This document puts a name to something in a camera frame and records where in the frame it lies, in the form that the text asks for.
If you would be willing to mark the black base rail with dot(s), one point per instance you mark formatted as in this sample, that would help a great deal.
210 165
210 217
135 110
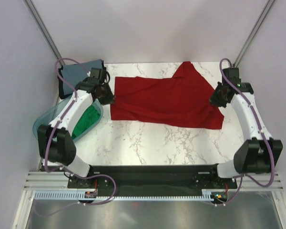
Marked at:
139 181

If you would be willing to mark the white slotted cable duct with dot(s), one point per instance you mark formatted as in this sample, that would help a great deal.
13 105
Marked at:
85 196

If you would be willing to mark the left aluminium frame post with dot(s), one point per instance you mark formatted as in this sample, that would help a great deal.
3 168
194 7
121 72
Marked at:
42 27

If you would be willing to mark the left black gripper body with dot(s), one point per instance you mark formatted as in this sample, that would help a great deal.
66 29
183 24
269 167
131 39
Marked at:
107 96

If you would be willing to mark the aluminium frame post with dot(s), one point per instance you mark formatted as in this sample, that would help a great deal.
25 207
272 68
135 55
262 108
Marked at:
42 27
254 31

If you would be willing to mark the green t shirt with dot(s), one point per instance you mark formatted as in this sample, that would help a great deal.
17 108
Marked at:
88 118

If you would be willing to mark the red t shirt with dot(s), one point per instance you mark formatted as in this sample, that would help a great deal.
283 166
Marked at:
181 100

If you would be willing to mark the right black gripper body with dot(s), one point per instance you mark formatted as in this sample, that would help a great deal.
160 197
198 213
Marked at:
217 98

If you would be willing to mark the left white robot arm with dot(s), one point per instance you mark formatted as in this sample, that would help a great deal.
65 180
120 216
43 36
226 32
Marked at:
55 142

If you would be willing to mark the right aluminium frame post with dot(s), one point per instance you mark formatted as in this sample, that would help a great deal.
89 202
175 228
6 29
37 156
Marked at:
254 31

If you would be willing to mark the folded grey-blue t shirt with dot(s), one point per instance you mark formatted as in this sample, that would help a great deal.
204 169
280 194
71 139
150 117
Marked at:
74 74

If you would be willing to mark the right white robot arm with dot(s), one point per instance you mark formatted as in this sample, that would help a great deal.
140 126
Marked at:
259 152

